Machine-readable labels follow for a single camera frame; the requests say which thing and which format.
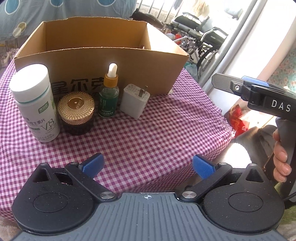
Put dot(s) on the purple checkered tablecloth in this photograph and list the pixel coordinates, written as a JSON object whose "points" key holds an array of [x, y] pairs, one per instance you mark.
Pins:
{"points": [[138, 143]]}

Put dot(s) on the folding wheelchair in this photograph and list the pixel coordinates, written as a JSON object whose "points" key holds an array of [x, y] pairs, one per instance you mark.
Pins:
{"points": [[196, 25]]}

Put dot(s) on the green glass dropper bottle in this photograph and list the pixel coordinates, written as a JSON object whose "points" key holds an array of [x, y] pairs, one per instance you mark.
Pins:
{"points": [[108, 99]]}

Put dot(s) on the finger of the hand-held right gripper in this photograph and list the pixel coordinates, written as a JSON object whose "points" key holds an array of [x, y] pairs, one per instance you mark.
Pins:
{"points": [[223, 83], [254, 81]]}

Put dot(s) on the white charger plug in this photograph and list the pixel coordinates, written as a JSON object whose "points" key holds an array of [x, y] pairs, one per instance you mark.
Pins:
{"points": [[133, 102]]}

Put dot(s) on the dark jar with gold lid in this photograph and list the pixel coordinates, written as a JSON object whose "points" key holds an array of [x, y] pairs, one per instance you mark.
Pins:
{"points": [[76, 104]]}

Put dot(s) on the red patterned bag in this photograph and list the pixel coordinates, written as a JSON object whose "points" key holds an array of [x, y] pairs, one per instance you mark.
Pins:
{"points": [[238, 120]]}

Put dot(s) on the light blue plastic bag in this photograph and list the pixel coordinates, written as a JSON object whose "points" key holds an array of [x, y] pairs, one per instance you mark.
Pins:
{"points": [[190, 68]]}

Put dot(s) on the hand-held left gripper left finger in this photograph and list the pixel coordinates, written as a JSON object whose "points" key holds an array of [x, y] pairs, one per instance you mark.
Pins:
{"points": [[93, 165]]}

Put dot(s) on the floral cloth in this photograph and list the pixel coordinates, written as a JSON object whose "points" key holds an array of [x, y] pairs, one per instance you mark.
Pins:
{"points": [[286, 69]]}

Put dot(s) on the person's right hand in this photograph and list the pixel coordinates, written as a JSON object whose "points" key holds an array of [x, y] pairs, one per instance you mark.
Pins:
{"points": [[281, 160]]}

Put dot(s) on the black padded cushion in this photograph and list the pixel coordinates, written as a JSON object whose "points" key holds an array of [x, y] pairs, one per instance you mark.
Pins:
{"points": [[143, 16]]}

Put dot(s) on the white pill bottle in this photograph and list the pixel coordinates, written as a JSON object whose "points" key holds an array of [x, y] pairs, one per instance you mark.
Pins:
{"points": [[34, 97]]}

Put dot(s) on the brown cardboard box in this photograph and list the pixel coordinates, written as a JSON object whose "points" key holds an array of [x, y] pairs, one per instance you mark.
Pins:
{"points": [[157, 74]]}

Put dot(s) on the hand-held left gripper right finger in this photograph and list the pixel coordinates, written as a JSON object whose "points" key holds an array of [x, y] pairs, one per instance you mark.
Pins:
{"points": [[203, 167]]}

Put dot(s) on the blue printed bed sheet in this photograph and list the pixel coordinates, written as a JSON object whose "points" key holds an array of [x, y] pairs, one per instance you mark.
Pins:
{"points": [[69, 9]]}

